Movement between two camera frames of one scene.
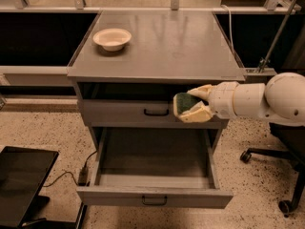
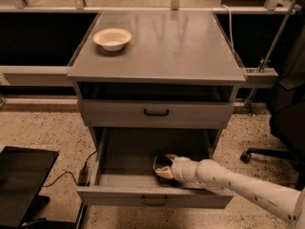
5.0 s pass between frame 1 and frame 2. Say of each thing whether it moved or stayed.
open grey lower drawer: stayed
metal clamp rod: stayed
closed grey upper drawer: stayed
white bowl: stayed
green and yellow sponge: moved
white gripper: moved
